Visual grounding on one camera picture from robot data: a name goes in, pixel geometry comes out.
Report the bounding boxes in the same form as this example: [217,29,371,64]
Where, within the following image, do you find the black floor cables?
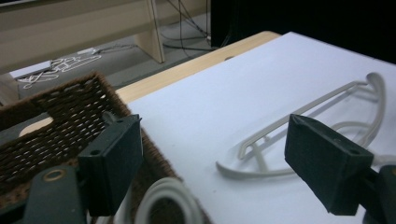
[160,0,219,52]

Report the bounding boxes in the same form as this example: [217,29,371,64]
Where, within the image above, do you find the white table sheet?
[126,31,396,224]

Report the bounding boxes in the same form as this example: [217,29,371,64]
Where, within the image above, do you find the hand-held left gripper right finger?
[283,113,375,217]

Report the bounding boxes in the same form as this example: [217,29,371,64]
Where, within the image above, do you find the dark curtain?
[210,0,396,65]

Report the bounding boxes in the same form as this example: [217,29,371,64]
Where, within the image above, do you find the flat white box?
[8,60,53,79]

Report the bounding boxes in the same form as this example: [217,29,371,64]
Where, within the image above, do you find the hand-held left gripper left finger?
[78,113,144,217]

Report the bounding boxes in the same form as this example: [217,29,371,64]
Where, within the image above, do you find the brown wicker basket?
[0,71,213,224]

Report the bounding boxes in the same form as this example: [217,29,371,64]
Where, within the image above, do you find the white cable bundle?
[17,54,103,91]

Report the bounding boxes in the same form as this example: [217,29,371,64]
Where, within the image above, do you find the beige wooden bench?
[0,0,209,76]

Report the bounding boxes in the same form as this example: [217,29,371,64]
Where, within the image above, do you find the grey plastic clothes hanger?
[215,72,396,181]
[118,176,205,224]

